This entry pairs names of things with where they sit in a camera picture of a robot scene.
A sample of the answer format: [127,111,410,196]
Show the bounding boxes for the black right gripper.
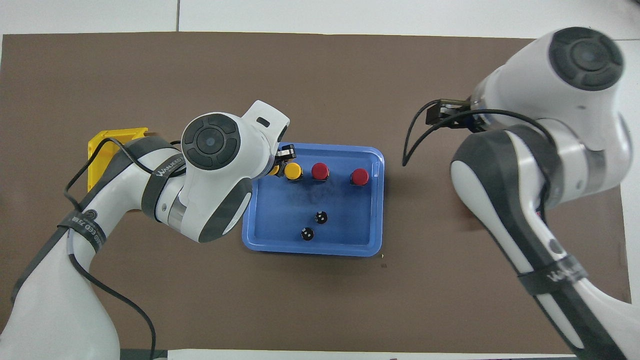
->
[425,99,475,132]

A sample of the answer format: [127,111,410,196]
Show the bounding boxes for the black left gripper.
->
[270,126,297,169]

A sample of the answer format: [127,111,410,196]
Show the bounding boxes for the blue plastic tray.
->
[242,143,385,258]

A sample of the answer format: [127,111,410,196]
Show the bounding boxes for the brown paper table mat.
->
[0,31,636,356]

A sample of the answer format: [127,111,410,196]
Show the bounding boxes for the yellow plastic parts bin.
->
[88,128,149,193]

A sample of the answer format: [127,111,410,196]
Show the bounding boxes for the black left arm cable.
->
[65,137,157,360]

